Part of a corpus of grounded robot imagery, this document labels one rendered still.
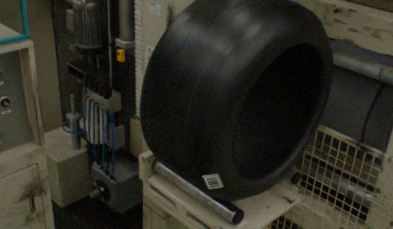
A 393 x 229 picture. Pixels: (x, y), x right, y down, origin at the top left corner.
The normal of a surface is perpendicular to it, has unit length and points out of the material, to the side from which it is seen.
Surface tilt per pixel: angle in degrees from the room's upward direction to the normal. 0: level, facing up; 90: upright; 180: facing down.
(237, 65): 59
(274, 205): 0
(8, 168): 90
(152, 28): 90
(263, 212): 0
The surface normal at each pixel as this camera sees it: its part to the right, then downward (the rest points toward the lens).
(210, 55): -0.49, -0.36
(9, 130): 0.70, 0.37
